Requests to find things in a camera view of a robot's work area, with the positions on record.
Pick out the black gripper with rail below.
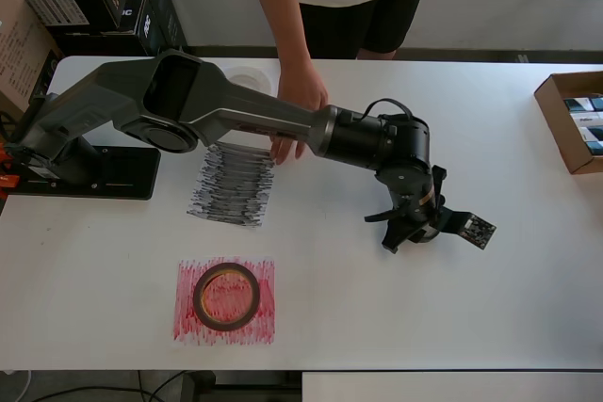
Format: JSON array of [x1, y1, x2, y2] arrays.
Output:
[[381, 164, 448, 255]]

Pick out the black electrical tape roll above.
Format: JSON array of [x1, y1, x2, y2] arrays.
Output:
[[410, 225, 443, 244]]

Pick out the black scribbled paper sheet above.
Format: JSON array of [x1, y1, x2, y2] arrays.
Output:
[[186, 140, 277, 230]]

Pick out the white double-sided tape roll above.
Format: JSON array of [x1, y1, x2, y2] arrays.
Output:
[[220, 65, 275, 95]]

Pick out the red double-sided tape roll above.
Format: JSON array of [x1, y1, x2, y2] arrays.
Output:
[[191, 262, 261, 330]]

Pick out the person's right forearm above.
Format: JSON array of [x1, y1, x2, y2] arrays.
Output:
[[244, 0, 315, 78]]

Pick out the person's right hand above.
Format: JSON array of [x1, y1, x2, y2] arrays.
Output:
[[269, 67, 331, 167]]

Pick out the white panel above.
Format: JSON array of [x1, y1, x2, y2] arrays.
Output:
[[301, 371, 603, 402]]

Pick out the open brown cardboard tray box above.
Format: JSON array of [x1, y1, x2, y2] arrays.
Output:
[[533, 71, 603, 176]]

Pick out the red scribbled paper sheet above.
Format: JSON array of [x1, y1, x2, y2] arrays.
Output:
[[169, 255, 277, 349]]

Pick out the blank white paper sheet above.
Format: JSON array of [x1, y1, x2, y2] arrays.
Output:
[[202, 65, 282, 97]]

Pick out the black table leg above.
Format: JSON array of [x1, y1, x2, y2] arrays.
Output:
[[181, 370, 218, 402]]

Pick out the low black carton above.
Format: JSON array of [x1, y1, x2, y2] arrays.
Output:
[[136, 0, 192, 58]]

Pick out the orange table clamp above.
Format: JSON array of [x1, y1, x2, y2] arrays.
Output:
[[0, 140, 23, 189]]

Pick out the wide brown cardboard carton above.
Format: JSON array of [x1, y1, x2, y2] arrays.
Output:
[[0, 0, 63, 106]]

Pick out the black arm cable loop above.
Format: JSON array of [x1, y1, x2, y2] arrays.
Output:
[[361, 98, 416, 225]]

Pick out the wrist camera board on bracket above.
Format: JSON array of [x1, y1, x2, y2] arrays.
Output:
[[435, 206, 497, 251]]

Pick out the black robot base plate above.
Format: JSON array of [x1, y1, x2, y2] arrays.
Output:
[[8, 145, 162, 201]]

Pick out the black floor cable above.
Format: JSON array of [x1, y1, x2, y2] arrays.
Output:
[[27, 370, 189, 402]]

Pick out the white floor cable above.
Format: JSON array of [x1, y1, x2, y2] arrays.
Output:
[[0, 367, 32, 402]]

